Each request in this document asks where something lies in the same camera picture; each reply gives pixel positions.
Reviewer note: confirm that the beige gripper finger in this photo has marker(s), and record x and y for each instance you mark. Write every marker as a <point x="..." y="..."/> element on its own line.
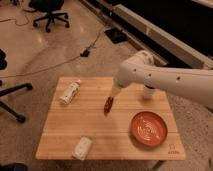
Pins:
<point x="114" y="92"/>

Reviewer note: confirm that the white sponge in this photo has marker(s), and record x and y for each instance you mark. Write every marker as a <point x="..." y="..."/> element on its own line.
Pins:
<point x="82" y="148"/>

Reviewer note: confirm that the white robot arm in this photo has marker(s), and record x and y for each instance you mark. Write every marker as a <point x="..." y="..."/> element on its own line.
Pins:
<point x="192" y="84"/>

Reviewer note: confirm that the red chili pepper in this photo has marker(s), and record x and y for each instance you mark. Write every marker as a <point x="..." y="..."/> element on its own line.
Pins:
<point x="108" y="105"/>

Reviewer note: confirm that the white plastic bottle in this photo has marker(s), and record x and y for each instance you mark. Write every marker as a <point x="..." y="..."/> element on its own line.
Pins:
<point x="70" y="92"/>

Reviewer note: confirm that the orange plate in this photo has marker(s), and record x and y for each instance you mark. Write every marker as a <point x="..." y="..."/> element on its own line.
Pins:
<point x="149" y="129"/>

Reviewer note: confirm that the black floor mat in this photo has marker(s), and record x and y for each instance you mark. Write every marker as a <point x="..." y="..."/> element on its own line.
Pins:
<point x="115" y="35"/>

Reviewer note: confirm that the wooden table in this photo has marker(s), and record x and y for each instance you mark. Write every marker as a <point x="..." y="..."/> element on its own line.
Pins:
<point x="111" y="140"/>

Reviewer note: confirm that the black office chair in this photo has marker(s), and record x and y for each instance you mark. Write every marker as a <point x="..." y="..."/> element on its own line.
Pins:
<point x="51" y="10"/>

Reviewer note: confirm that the dark blue shoe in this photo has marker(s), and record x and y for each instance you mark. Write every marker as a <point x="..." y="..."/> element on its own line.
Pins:
<point x="14" y="167"/>

